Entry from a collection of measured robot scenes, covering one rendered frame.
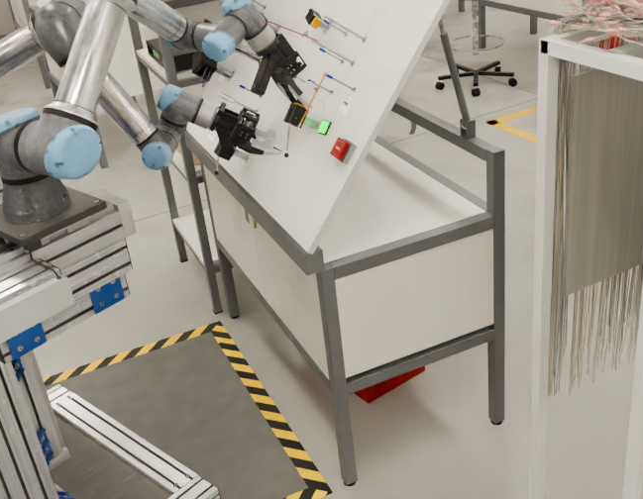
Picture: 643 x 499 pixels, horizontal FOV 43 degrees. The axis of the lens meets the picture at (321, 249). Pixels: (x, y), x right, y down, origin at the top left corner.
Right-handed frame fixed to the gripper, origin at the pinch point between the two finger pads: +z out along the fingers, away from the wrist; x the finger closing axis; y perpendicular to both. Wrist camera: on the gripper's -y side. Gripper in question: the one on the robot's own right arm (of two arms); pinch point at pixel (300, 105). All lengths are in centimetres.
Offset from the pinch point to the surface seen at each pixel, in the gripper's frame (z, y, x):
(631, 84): 20, 42, -76
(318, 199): 15.8, -17.3, -17.7
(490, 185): 47, 23, -28
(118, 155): 76, -17, 330
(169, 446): 76, -99, 41
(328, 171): 12.5, -10.1, -16.8
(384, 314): 56, -24, -22
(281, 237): 22.3, -29.6, -6.5
